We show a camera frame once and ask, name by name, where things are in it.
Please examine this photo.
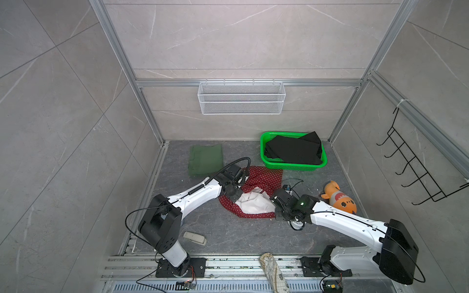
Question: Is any red polka dot skirt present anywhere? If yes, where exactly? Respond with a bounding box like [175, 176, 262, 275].
[219, 166, 283, 219]

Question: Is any green skirt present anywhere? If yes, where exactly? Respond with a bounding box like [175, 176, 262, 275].
[188, 144, 224, 177]

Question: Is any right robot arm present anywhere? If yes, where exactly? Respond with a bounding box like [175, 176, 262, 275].
[271, 189, 421, 285]

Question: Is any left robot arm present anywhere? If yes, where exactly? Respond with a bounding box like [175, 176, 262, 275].
[124, 157, 251, 277]

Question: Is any green plastic basket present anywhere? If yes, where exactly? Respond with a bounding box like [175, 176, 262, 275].
[260, 131, 327, 171]

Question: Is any orange plush toy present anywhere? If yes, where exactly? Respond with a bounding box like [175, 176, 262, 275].
[321, 181, 357, 214]

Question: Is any black skirt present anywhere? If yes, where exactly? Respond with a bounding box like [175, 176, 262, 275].
[264, 132, 322, 165]

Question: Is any beige remote control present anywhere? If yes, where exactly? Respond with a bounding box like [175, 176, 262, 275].
[183, 231, 207, 246]

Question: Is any patterned rolled cloth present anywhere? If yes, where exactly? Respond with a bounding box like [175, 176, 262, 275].
[260, 253, 291, 293]

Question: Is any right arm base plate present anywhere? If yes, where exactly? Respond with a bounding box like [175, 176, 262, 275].
[300, 256, 352, 277]

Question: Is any white wire wall basket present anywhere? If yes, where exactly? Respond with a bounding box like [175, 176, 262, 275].
[197, 81, 286, 115]

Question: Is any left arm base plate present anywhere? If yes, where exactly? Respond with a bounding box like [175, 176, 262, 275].
[155, 257, 207, 278]

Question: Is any black wall hook rack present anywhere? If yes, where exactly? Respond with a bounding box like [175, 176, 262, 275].
[376, 107, 469, 206]

